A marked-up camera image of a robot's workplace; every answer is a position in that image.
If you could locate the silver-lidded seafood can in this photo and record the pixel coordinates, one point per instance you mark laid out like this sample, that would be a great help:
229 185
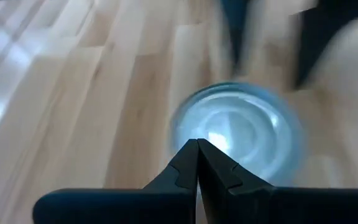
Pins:
253 124

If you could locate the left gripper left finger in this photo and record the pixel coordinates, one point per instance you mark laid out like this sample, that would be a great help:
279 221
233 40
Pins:
120 207

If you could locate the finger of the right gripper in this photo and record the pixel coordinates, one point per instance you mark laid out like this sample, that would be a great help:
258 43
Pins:
328 25
235 28

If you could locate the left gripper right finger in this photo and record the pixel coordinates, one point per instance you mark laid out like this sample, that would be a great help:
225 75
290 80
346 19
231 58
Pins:
275 207

